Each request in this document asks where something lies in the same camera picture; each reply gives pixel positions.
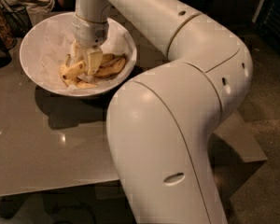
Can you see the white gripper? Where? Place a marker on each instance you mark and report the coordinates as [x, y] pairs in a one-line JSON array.
[[90, 32]]

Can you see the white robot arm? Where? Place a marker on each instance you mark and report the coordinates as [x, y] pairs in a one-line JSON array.
[[158, 123]]

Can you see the banana peel left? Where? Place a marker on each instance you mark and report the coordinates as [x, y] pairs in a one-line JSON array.
[[81, 84]]

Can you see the banana peel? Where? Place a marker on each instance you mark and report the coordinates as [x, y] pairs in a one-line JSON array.
[[111, 68], [81, 84]]

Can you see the banana peel right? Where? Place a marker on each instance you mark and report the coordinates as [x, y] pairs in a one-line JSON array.
[[111, 68]]

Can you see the white bowl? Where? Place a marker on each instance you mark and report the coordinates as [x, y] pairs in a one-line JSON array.
[[37, 62]]

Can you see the white paper bowl liner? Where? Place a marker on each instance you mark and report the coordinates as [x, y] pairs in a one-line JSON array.
[[53, 41]]

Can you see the patterned container at left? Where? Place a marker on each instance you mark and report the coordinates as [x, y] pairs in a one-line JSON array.
[[5, 32]]

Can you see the black wire basket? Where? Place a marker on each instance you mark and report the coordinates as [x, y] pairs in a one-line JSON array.
[[18, 18]]

